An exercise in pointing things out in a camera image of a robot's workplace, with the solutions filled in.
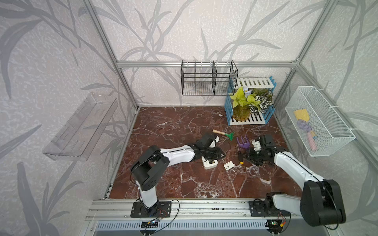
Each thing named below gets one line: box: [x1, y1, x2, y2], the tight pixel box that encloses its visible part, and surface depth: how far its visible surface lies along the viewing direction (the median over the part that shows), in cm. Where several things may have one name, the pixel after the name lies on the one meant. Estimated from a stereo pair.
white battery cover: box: [223, 160, 235, 171], surface depth 91 cm
